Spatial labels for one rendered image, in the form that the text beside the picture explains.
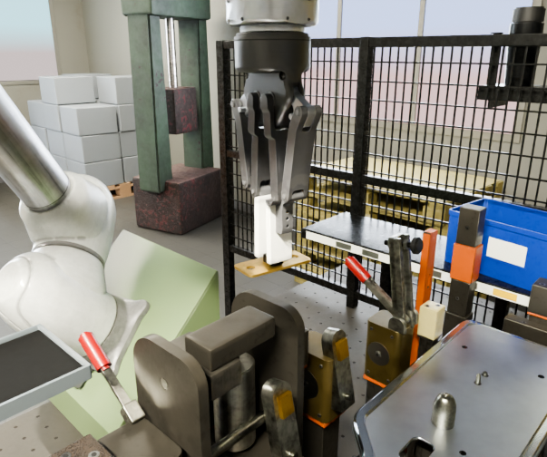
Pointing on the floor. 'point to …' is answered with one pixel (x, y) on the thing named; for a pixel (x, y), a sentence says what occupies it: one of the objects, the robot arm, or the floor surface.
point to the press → (172, 116)
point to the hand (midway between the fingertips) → (272, 228)
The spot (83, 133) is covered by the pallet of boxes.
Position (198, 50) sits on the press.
